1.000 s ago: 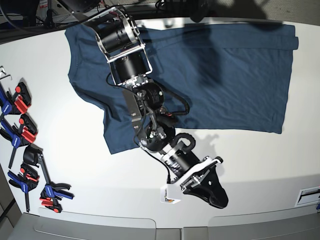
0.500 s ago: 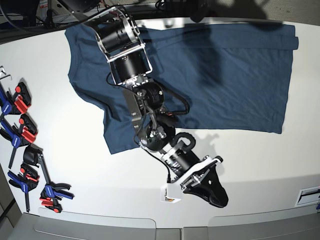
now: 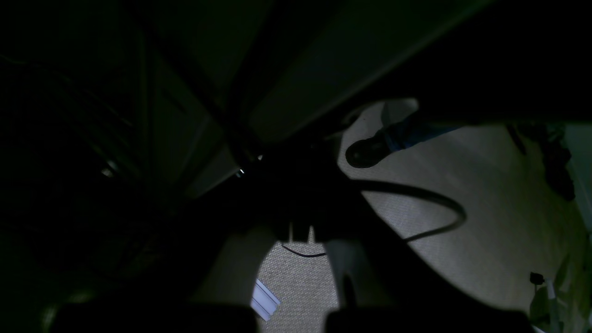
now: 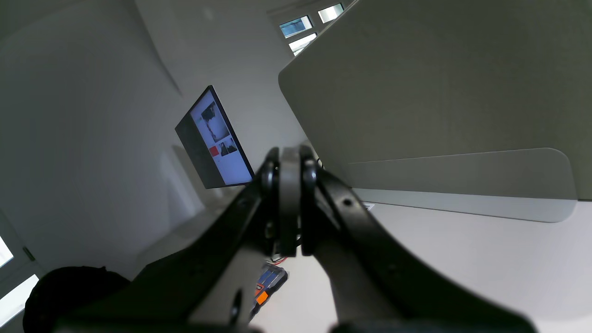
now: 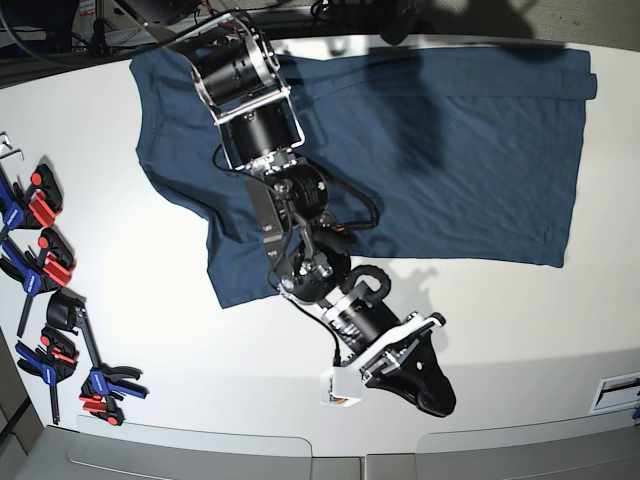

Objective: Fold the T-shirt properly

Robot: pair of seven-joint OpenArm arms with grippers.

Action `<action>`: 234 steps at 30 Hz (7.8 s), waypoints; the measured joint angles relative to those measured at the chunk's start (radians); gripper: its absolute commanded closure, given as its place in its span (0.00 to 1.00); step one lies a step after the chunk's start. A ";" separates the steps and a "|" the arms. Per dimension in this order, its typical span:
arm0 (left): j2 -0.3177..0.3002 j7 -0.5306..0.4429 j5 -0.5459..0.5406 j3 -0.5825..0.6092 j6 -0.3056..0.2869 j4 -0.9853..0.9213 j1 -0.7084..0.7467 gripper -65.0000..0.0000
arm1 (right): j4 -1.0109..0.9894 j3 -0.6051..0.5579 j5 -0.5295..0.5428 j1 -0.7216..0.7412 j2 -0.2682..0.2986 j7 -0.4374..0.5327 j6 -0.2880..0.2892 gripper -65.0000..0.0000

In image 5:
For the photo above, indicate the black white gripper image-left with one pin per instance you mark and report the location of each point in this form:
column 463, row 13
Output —
column 394, row 354

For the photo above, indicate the dark blue T-shirt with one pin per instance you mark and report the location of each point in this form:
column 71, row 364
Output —
column 467, row 153

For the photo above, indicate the white slotted label plate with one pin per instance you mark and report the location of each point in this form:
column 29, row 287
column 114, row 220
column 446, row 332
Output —
column 616, row 393

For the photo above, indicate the grey right chair back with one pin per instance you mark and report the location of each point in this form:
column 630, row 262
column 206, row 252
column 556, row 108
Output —
column 595, row 447

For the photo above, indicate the grey chair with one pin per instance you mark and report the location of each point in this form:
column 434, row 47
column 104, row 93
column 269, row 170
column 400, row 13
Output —
column 64, row 454
column 595, row 447

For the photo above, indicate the bottom blue red bar clamp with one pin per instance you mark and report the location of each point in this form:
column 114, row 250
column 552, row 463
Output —
column 105, row 386

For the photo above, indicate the blue red bar clamp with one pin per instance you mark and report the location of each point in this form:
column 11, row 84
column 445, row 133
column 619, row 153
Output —
column 34, row 208
column 54, row 361
column 105, row 386
column 49, row 271

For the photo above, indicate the grey left chair back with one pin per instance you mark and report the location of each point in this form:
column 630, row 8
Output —
column 64, row 454

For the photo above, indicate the top blue red bar clamp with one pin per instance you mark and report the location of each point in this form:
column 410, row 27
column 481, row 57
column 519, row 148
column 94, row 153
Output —
column 34, row 208

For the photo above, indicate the metal hex key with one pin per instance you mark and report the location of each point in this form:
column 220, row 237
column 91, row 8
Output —
column 8, row 149

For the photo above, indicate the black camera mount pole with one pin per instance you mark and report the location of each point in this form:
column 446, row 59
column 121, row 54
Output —
column 400, row 19

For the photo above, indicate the aluminium rail with cables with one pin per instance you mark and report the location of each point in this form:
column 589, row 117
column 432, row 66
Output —
column 279, row 19

